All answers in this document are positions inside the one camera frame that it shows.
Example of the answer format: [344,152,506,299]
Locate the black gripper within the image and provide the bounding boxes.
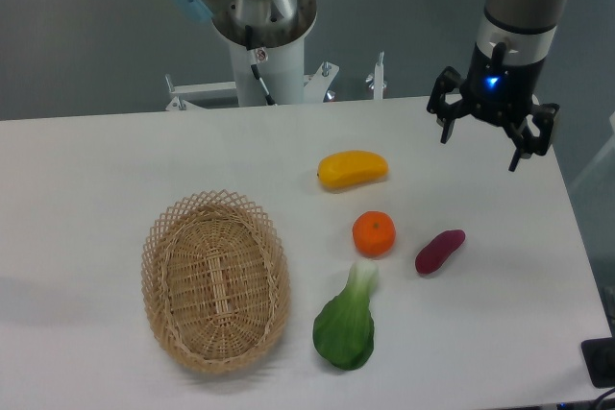
[427,42,560,172]

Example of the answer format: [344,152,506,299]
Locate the green bok choy vegetable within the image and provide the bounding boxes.
[312,260,379,371]

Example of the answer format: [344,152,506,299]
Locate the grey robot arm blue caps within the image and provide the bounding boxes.
[173,0,567,160]

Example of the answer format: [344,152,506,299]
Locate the yellow mango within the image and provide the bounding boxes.
[317,150,389,190]

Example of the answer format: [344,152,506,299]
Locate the purple sweet potato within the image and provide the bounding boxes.
[415,229,466,276]

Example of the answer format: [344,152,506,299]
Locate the orange tangerine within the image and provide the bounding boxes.
[352,210,396,257]

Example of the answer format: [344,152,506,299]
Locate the black device at table edge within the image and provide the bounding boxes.
[580,337,614,388]

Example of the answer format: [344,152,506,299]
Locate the woven wicker basket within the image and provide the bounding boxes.
[141,190,291,374]

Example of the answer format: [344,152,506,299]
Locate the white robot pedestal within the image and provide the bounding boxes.
[228,38,304,108]

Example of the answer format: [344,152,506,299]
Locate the black cable on pedestal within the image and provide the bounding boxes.
[244,24,279,108]

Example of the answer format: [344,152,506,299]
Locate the white metal base frame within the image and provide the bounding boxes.
[165,51,387,111]

